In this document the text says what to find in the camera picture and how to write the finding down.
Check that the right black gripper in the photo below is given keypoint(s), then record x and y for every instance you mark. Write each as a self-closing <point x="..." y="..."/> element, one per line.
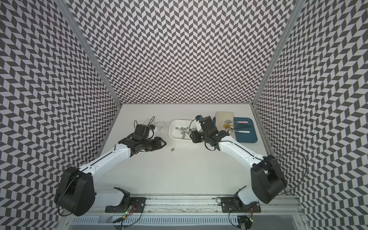
<point x="194" y="138"/>

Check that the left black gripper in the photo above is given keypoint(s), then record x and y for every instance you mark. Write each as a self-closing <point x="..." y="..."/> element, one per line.
<point x="158" y="144"/>

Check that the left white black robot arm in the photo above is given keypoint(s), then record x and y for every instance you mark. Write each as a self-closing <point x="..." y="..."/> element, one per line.
<point x="76" y="191"/>

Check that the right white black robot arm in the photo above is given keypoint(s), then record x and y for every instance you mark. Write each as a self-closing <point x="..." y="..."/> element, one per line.
<point x="267" y="179"/>

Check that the white plastic storage box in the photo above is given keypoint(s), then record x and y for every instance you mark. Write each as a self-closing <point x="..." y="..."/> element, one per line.
<point x="190" y="125"/>

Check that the clear plastic lid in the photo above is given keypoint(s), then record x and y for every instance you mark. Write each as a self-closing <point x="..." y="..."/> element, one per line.
<point x="161" y="127"/>

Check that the beige cloth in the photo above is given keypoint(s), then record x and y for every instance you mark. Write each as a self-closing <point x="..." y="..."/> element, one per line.
<point x="220" y="119"/>

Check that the clear plastic cup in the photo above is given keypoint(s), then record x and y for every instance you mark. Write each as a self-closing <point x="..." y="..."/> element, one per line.
<point x="149" y="122"/>

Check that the blue tray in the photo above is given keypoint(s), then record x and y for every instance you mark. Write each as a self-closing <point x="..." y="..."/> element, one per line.
<point x="246" y="138"/>

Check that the gold black handled spoon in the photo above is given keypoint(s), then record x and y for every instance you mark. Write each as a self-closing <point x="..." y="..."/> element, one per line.
<point x="236" y="126"/>

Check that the white handled spoon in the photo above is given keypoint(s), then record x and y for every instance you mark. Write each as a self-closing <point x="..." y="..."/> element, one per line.
<point x="229" y="130"/>

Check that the pink handled spoon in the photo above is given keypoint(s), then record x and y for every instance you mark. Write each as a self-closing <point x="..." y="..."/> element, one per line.
<point x="233" y="122"/>

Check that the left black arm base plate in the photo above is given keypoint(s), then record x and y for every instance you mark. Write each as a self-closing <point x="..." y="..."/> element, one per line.
<point x="126" y="201"/>

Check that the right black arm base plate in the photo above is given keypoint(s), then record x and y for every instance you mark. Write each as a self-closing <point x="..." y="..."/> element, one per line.
<point x="235" y="205"/>

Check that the aluminium front rail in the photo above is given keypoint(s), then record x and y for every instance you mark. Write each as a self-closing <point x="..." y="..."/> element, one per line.
<point x="211" y="205"/>

